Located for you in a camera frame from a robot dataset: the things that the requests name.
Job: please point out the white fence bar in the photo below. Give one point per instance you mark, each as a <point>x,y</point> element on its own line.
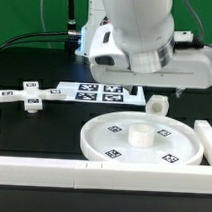
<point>104,175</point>
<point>204,131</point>

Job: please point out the white marker tag sheet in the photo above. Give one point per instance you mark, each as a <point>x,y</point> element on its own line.
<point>99,93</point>

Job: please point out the white cross-shaped table base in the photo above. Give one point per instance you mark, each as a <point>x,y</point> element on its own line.
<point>32,96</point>

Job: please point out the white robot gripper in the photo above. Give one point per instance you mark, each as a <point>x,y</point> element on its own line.
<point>189,68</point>

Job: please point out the white right fence bar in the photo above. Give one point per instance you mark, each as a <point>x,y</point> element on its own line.
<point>204,131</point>

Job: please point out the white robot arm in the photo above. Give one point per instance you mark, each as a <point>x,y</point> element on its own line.
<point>134,43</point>

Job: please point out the white front fence bar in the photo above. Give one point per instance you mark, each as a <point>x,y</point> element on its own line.
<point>104,175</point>

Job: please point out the white round table top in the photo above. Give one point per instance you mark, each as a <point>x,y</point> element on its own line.
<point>135,137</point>

